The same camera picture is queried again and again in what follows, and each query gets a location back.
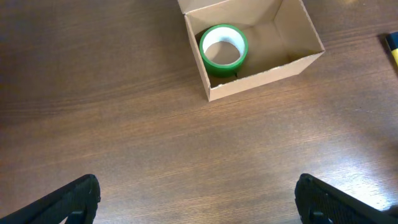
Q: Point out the green tape roll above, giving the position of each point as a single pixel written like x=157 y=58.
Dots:
x=223 y=33

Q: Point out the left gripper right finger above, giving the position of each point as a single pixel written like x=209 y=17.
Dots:
x=319 y=202

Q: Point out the brown cardboard box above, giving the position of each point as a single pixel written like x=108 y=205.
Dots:
x=282 y=41

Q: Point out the yellow highlighter with dark cap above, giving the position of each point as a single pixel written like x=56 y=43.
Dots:
x=392 y=43

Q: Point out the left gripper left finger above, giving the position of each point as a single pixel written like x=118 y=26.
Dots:
x=76 y=202

